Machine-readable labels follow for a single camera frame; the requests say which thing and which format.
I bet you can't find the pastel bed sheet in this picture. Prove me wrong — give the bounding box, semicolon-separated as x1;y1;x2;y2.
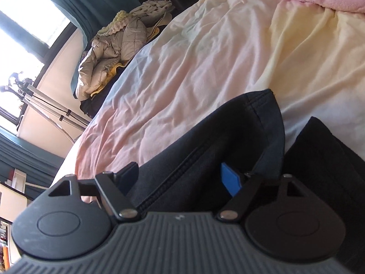
54;0;365;203

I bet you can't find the dark framed window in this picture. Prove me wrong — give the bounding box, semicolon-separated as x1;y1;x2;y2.
0;3;72;137

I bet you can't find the cream knit blanket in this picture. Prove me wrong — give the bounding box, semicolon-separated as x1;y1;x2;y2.
98;10;134;36

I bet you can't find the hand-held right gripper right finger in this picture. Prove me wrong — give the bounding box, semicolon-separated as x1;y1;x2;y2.
217;162;303;221

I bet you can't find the black cotton garment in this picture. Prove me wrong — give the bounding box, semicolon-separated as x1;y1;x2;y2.
134;90;286;214

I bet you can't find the white side cart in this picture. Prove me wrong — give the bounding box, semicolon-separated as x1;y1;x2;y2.
6;169;47;193

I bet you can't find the white chair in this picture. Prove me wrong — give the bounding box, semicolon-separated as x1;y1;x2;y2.
0;183;30;226

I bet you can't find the beige down jacket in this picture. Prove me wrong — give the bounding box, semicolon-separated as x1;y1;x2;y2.
76;16;149;99

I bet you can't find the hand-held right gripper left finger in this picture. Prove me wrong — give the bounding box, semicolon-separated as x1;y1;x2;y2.
48;161;140;221

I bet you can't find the garment steamer stand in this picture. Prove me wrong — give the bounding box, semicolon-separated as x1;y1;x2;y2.
0;73;89;146

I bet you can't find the spotted beige cloth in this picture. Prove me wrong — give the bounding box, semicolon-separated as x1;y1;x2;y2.
130;0;174;18

